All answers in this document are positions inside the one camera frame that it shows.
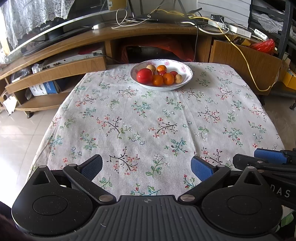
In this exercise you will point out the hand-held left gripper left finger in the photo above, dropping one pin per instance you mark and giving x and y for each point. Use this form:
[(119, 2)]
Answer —
[(92, 166)]

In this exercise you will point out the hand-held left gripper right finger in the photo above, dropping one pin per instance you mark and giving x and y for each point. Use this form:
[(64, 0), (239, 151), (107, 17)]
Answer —
[(201, 168)]

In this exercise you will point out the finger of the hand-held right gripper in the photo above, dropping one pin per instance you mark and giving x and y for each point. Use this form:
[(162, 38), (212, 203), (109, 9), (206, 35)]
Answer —
[(270, 155), (266, 165)]

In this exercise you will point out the brown longan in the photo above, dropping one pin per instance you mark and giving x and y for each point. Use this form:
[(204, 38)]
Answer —
[(178, 78), (150, 67)]

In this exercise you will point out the small orange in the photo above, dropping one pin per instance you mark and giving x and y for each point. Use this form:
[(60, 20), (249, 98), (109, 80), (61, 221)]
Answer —
[(168, 78), (158, 80), (161, 68)]

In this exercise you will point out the small red tomato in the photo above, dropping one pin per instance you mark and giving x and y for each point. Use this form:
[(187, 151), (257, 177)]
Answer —
[(173, 73), (163, 73)]

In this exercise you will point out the white floral bowl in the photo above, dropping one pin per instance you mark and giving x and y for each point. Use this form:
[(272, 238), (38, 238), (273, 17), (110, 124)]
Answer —
[(182, 68)]

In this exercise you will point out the large red tomato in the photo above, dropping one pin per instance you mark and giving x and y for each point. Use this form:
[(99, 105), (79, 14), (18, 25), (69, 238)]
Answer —
[(145, 75)]

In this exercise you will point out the floral tablecloth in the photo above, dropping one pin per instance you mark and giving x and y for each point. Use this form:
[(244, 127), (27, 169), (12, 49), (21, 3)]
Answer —
[(150, 120)]

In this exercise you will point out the yellow box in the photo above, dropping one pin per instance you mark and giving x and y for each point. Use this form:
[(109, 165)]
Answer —
[(290, 80)]

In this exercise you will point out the blue and white box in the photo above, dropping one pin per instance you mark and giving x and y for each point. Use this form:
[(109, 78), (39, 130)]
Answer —
[(44, 88)]

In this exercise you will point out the wooden television cabinet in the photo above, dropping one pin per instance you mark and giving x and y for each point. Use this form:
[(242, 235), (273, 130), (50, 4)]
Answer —
[(69, 67)]

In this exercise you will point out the white paper bag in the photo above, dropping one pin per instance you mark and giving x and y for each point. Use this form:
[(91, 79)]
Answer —
[(10, 105)]

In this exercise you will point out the crumpled red plastic bag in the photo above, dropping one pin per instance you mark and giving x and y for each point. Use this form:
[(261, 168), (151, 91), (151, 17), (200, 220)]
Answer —
[(263, 46)]

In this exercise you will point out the silver set-top box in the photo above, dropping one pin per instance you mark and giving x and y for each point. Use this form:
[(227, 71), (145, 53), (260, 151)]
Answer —
[(69, 59)]

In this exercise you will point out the clear plastic bag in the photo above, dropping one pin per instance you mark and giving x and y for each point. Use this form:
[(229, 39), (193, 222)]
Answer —
[(25, 73)]

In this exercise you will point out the white labelled box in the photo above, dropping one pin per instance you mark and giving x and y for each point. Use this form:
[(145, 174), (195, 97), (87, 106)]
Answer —
[(261, 34)]

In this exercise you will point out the black metal rack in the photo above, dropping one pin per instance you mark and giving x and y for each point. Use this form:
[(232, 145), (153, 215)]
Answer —
[(285, 30)]

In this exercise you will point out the white power strip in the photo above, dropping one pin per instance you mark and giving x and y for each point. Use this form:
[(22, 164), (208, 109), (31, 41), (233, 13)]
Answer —
[(239, 31)]

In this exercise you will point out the bubble wrap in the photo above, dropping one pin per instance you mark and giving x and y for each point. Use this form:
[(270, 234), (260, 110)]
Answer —
[(266, 22)]

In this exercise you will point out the small white device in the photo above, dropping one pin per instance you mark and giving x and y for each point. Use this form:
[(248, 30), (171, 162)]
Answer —
[(98, 26)]

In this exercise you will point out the stack of white boards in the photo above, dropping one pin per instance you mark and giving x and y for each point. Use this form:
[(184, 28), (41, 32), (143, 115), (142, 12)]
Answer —
[(222, 9)]

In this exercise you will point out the black television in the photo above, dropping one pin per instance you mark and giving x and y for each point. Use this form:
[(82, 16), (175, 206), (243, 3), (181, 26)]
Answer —
[(87, 7)]

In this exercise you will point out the white lace cloth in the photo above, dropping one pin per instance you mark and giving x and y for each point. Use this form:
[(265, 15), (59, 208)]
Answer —
[(27, 16)]

